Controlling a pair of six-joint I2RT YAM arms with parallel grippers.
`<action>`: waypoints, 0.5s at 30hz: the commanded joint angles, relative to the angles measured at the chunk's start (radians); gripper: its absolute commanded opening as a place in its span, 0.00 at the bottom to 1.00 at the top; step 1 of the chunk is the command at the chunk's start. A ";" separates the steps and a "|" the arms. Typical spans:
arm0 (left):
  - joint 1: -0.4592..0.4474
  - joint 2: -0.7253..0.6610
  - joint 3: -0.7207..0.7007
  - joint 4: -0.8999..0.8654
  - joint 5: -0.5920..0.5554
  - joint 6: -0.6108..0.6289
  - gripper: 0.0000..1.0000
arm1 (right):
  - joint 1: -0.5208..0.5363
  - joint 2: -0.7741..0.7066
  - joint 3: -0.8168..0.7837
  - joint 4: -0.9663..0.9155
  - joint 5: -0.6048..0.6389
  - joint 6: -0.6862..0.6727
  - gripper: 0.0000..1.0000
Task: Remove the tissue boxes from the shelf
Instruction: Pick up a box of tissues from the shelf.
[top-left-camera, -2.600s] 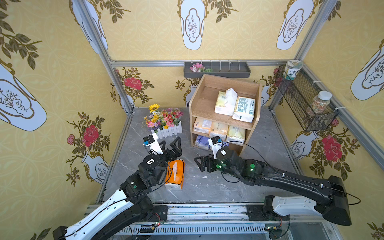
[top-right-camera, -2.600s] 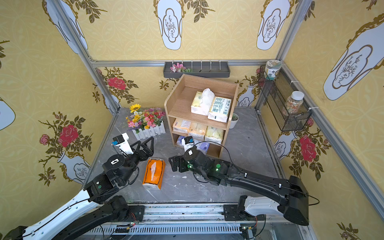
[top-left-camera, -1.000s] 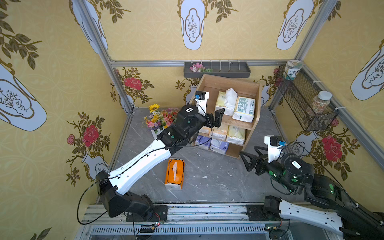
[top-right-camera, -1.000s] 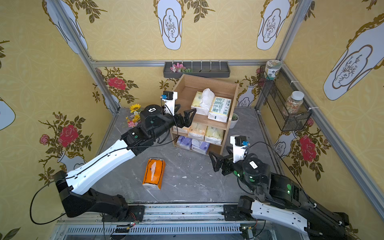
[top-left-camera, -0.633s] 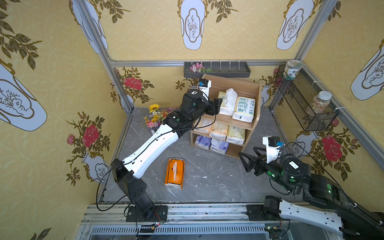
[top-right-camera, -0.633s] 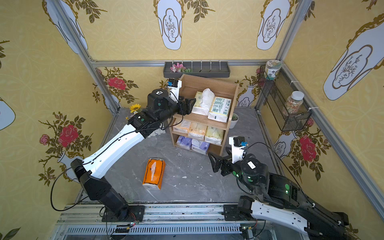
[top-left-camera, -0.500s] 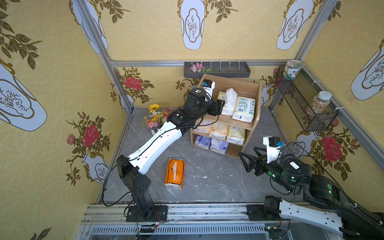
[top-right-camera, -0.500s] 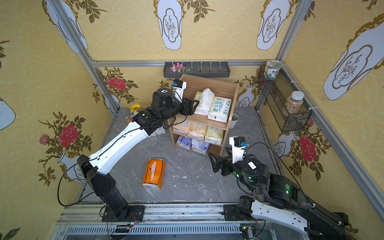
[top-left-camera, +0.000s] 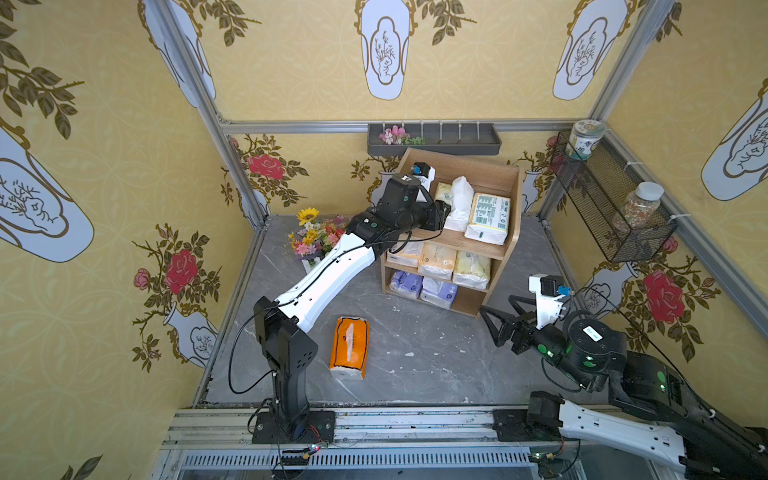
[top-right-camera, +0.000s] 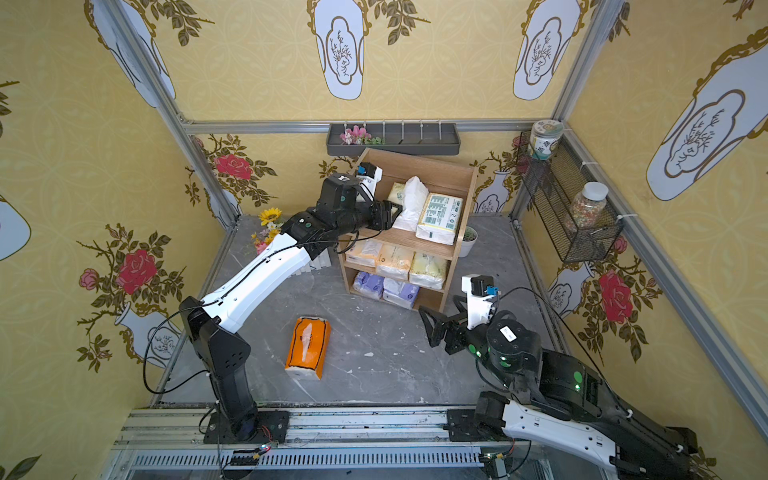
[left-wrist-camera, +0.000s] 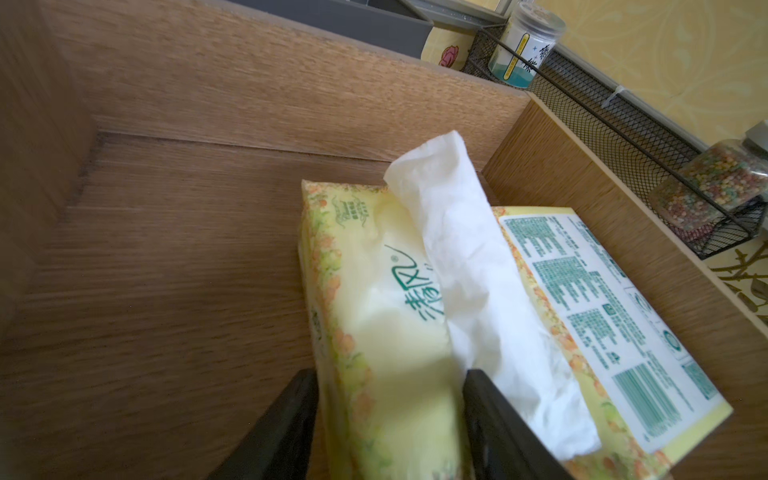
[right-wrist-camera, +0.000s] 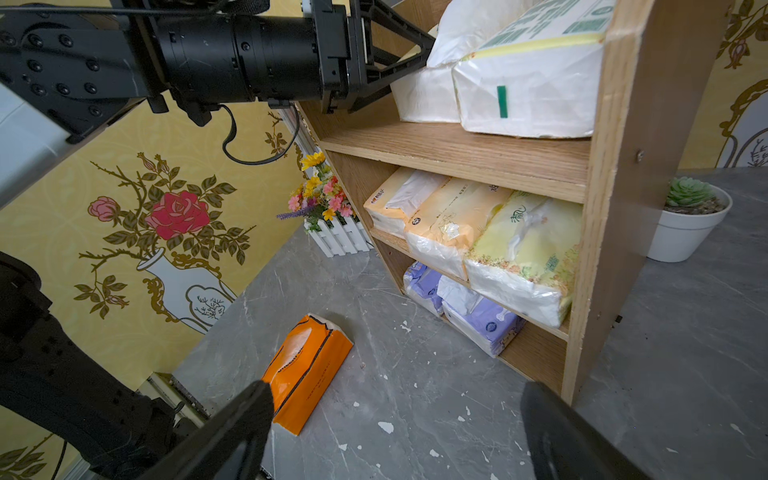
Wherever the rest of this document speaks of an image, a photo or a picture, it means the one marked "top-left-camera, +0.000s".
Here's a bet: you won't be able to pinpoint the white green tissue pack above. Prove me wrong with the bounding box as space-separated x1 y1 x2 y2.
464 193 511 245

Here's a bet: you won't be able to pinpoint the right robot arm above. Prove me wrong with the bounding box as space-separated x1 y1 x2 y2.
479 295 767 479

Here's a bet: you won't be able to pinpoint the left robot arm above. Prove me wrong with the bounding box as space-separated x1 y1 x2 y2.
254 169 450 440

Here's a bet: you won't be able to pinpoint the pale orange tissue pack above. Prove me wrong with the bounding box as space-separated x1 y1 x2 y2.
387 242 424 268

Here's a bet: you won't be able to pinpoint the beige orange tissue pack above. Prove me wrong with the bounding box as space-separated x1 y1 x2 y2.
417 242 457 281

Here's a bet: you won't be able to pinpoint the wooden three-tier shelf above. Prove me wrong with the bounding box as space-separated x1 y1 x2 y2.
385 148 523 317

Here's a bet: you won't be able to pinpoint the yellow green tissue pack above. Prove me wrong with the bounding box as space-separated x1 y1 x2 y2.
452 251 491 290

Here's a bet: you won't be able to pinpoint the purple tissue pack right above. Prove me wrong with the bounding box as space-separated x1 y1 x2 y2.
419 277 458 309

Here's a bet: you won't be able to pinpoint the purple tissue pack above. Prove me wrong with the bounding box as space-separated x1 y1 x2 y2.
419 277 458 309
389 270 423 300

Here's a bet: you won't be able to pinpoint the purple tissue pack left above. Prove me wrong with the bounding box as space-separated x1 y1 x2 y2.
389 270 423 300

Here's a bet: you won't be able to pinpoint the small pink flower plant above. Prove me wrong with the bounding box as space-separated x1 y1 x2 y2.
379 125 425 146

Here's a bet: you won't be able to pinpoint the flowers in white fence planter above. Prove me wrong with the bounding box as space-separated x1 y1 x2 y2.
289 208 350 273

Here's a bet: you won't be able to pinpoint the clear jar with snacks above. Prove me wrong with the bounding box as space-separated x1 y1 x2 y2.
611 182 665 233

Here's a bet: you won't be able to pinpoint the white lidded patterned jar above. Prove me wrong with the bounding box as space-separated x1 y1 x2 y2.
565 119 606 160

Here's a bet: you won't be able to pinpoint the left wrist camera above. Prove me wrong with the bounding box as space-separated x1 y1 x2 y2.
412 162 436 192

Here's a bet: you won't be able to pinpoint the grey wall tray shelf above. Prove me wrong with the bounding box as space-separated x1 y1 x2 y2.
367 121 502 157

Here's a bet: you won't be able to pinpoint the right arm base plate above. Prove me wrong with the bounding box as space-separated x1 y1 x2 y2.
492 408 542 442

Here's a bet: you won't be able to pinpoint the black wire wall basket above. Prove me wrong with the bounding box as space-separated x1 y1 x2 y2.
551 131 677 263

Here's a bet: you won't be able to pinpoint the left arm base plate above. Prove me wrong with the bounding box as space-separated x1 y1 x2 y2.
249 409 336 445

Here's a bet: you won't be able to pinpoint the aluminium front rail frame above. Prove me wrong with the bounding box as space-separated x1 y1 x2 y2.
149 405 685 480

